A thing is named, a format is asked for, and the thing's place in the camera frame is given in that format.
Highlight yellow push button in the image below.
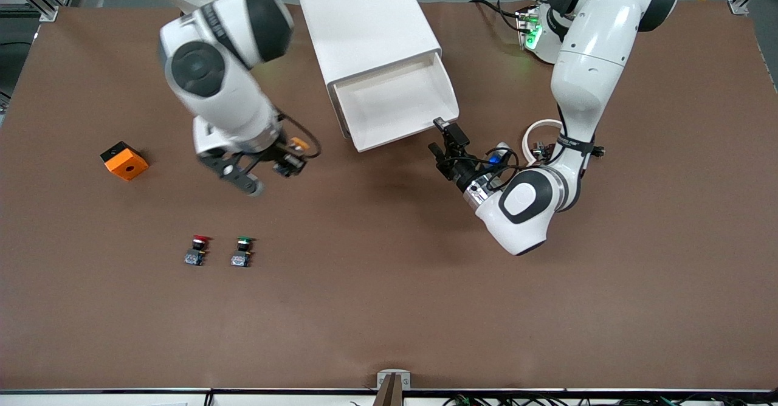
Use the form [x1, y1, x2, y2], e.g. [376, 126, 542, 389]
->
[274, 137, 309, 179]

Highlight green push button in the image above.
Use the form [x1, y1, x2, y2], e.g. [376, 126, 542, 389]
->
[230, 236, 256, 268]

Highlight red push button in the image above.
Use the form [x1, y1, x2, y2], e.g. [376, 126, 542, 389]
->
[184, 234, 212, 267]

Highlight orange box with hole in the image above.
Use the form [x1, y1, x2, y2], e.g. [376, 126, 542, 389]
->
[99, 141, 150, 182]

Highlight brown paper table cover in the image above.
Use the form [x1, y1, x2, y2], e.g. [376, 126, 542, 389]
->
[0, 0, 778, 391]

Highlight white curved ring part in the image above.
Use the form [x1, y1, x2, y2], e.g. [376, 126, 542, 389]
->
[524, 119, 563, 165]

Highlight black base cable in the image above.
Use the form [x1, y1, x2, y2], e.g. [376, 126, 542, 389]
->
[469, 0, 526, 33]

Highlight grey metal bracket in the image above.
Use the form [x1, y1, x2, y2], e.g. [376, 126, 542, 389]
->
[377, 369, 411, 390]

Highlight tangled black cables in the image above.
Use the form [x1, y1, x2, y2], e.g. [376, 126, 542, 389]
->
[444, 394, 778, 406]

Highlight grey camera pole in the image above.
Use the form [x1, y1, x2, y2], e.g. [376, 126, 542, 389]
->
[373, 374, 403, 406]

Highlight white table edge rail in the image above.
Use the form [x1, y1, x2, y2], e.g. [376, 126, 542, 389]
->
[0, 388, 778, 406]

